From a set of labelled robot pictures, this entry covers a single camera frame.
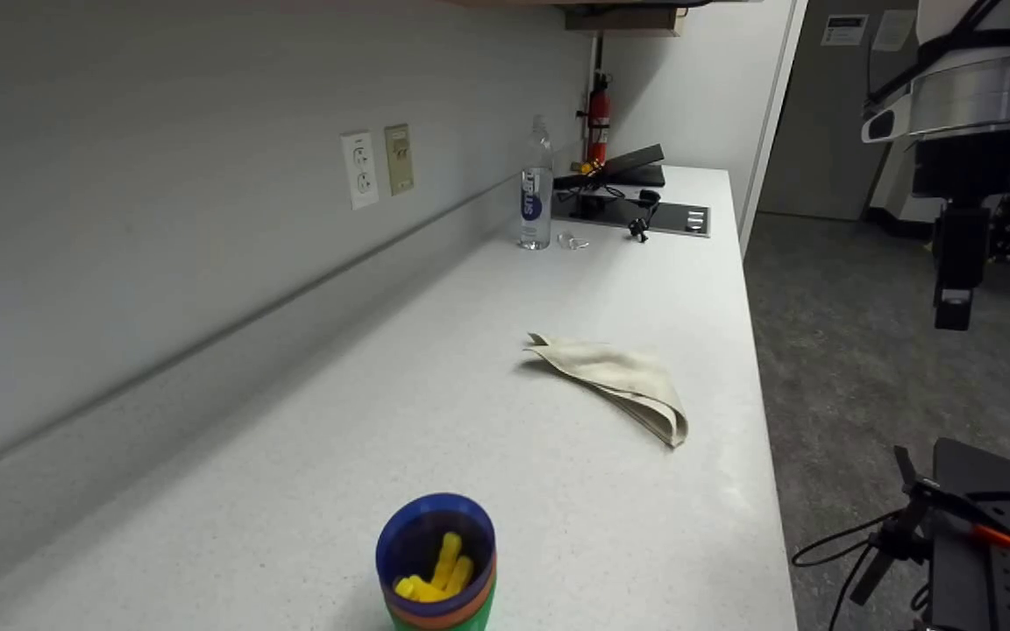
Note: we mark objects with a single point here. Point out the beige wall switch plate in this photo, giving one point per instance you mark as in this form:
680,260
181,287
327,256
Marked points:
397,157

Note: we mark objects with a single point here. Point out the blue cup with yellow item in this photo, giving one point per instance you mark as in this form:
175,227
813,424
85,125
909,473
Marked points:
412,536

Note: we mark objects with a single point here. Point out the small black clamp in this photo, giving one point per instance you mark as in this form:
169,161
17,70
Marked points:
642,217

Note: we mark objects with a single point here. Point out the clear plastic water bottle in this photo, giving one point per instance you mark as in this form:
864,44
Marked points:
536,212

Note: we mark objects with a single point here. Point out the black wedge block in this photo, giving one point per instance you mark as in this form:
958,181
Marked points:
637,166

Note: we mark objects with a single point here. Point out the black flat bar device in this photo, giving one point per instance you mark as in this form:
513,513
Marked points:
593,209

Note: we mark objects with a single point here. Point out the yellow plastic pieces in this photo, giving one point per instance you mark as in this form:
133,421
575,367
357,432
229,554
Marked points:
448,564

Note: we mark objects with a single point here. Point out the beige cloth towel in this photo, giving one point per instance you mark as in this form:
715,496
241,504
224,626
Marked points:
622,374

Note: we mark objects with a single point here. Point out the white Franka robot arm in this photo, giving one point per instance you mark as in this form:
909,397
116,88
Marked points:
974,88

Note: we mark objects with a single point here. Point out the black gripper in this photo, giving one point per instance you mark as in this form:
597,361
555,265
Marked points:
962,239

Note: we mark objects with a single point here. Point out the black perforated table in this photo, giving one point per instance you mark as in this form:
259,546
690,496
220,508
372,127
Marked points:
998,583

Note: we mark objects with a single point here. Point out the red fire extinguisher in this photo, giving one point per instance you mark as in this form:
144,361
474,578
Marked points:
597,125

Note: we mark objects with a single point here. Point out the white wall outlet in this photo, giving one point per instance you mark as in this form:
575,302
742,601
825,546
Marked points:
359,169

